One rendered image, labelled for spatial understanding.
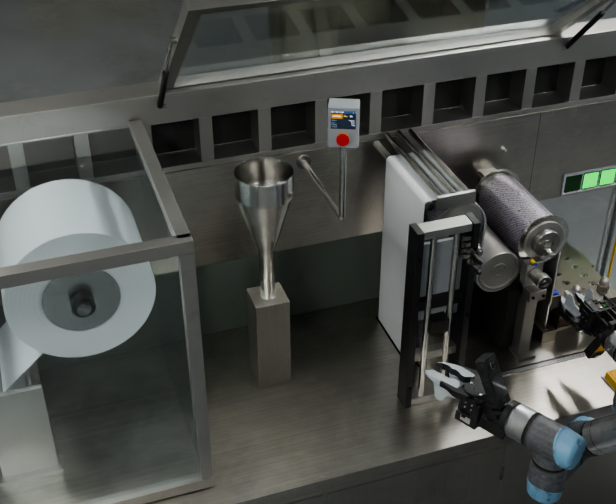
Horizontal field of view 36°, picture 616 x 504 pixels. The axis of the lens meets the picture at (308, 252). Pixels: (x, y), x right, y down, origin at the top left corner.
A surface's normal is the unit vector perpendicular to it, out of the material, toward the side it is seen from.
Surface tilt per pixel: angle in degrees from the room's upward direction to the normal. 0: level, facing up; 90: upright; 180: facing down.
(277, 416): 0
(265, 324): 90
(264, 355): 90
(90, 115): 90
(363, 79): 90
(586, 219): 0
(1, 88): 0
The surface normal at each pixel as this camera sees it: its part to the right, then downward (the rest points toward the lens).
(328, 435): 0.00, -0.82
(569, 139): 0.32, 0.54
